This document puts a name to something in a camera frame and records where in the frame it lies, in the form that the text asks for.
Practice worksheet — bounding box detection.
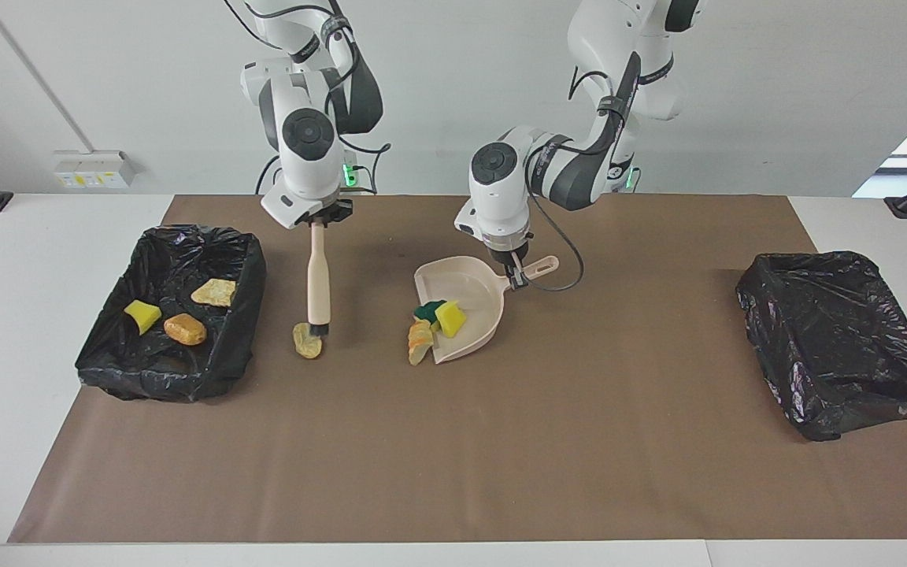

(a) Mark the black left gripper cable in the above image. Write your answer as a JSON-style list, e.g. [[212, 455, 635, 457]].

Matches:
[[528, 197, 585, 292]]

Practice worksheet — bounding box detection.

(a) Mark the white wall socket box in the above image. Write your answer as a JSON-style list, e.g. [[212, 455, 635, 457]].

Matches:
[[54, 150, 139, 190]]

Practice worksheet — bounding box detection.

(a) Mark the pale yellow food piece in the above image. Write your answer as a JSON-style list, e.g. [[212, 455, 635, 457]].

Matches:
[[408, 318, 436, 366], [292, 321, 324, 360]]

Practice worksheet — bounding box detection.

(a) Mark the brown paper table mat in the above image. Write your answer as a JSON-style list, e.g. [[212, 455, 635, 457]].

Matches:
[[9, 195, 907, 544]]

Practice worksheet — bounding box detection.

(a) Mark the bin lined with black bag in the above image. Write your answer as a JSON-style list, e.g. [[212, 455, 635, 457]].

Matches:
[[76, 224, 268, 403], [735, 251, 907, 442]]

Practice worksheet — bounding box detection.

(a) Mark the small yellow green sponge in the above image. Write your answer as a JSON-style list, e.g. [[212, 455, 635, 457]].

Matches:
[[124, 299, 163, 335]]

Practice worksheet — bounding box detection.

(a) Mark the yellow notched sponge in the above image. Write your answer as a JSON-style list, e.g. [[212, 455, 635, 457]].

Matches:
[[434, 299, 468, 339]]

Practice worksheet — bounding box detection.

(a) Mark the sliced bread loaf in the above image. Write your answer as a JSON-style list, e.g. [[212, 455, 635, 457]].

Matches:
[[191, 278, 237, 307]]

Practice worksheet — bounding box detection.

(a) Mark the pink plastic dustpan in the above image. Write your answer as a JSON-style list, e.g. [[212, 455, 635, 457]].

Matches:
[[413, 255, 560, 365]]

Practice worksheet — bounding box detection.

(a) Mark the brown bread roll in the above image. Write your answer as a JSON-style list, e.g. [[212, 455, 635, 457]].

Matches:
[[164, 313, 208, 347]]

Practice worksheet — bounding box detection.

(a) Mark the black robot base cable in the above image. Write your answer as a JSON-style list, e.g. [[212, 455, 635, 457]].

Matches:
[[255, 154, 285, 195]]

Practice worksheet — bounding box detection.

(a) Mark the beige hand brush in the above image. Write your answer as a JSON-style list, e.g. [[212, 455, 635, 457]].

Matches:
[[307, 220, 331, 338]]

